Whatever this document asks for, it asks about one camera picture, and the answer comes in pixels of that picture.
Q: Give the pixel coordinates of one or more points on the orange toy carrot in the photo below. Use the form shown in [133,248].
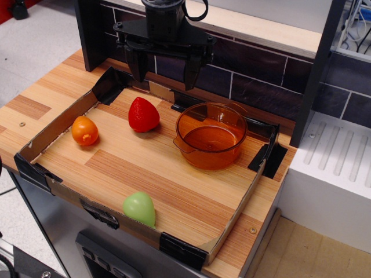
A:
[84,131]

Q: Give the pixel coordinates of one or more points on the grey toy oven front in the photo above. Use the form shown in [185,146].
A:
[86,247]

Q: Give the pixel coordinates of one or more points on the dark grey left post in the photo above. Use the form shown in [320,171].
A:
[91,32]

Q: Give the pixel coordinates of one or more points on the white toy sink drainboard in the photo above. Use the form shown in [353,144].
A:
[327,187]

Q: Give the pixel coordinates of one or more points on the red toy strawberry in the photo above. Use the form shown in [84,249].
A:
[143,116]

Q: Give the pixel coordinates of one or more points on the light wooden shelf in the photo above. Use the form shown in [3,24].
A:
[277,36]

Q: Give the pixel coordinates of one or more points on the cardboard fence with black tape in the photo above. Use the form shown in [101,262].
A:
[197,211]

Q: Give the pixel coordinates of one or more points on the orange transparent plastic pot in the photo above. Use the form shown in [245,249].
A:
[210,135]

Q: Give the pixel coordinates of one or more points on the dark grey post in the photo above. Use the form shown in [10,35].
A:
[321,58]
[91,32]

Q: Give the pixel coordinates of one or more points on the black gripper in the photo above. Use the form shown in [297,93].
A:
[166,31]

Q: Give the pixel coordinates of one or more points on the green toy pear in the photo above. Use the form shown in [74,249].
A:
[139,206]

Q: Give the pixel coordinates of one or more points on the dark grey right post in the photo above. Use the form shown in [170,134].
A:
[321,58]

